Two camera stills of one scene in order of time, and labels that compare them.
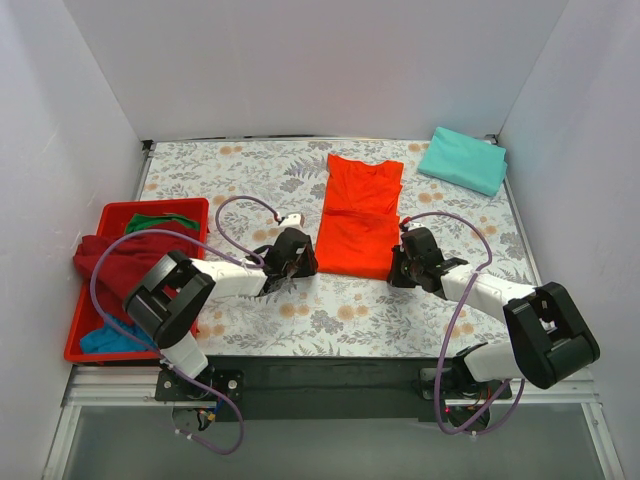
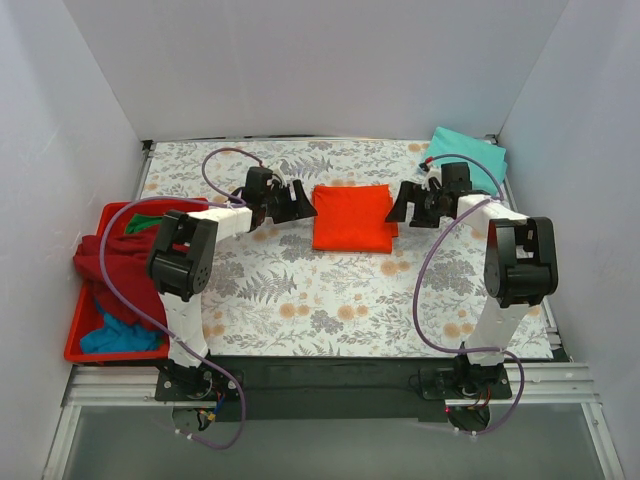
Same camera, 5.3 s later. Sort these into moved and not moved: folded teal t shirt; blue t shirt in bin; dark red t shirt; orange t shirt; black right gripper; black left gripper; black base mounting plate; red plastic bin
Moved: black left gripper; orange t shirt; black right gripper
Not moved: blue t shirt in bin; dark red t shirt; folded teal t shirt; red plastic bin; black base mounting plate
